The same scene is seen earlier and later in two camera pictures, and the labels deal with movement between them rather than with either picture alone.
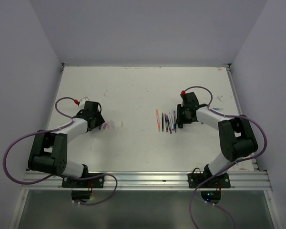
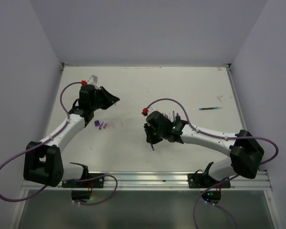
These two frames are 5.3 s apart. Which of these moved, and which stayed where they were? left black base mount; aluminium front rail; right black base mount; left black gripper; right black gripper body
Moved: left black gripper; right black gripper body
Stayed: left black base mount; aluminium front rail; right black base mount
